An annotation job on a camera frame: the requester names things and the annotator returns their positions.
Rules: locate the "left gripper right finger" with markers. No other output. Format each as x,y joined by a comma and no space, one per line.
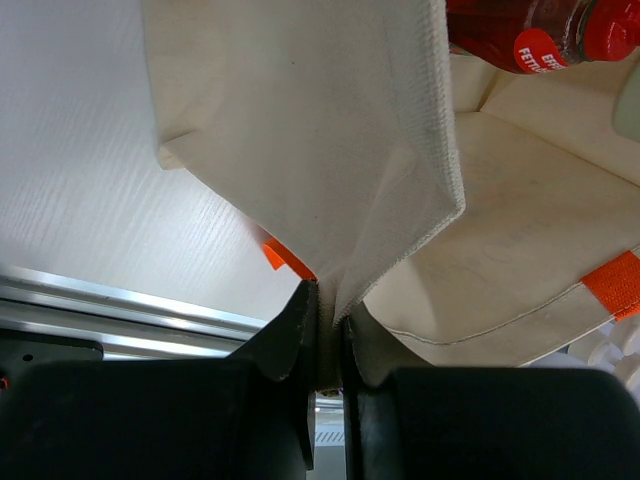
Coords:
371,428

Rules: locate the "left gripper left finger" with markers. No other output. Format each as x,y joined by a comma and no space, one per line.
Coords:
276,423

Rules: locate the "cream canvas tote bag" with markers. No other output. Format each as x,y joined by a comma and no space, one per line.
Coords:
483,218

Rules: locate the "red dish soap bottle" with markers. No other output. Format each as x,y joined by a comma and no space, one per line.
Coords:
532,37

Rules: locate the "pale green bottle beige cap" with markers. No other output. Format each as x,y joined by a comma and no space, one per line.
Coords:
626,116

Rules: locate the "aluminium rail base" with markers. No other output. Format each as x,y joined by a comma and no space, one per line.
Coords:
128,325

